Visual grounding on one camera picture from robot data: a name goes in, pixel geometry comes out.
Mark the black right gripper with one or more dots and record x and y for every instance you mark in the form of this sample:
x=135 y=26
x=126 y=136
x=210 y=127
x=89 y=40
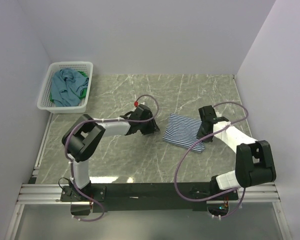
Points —
x=200 y=135

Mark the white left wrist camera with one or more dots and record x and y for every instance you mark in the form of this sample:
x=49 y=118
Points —
x=137 y=103

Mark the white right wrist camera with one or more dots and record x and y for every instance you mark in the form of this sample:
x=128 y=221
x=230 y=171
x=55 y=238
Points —
x=218 y=115

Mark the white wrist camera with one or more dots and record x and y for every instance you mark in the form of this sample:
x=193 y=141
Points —
x=137 y=103
x=218 y=115

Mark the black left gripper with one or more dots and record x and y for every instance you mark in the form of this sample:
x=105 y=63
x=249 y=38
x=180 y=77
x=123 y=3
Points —
x=152 y=127

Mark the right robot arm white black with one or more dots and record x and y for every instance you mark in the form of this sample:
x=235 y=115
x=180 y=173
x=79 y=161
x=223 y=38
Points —
x=254 y=163

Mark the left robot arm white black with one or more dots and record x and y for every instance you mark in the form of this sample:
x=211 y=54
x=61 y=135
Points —
x=81 y=141

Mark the blue white striped tank top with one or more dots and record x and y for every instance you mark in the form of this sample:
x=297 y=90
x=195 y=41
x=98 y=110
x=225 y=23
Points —
x=181 y=130

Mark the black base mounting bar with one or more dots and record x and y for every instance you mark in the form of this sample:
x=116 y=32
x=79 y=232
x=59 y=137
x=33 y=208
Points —
x=104 y=197

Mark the teal tank top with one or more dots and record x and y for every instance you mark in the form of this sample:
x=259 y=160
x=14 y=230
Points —
x=67 y=87

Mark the white plastic laundry basket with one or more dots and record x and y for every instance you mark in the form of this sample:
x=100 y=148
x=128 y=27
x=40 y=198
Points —
x=66 y=87

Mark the green tank top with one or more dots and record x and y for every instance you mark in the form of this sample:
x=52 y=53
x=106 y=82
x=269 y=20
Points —
x=83 y=92

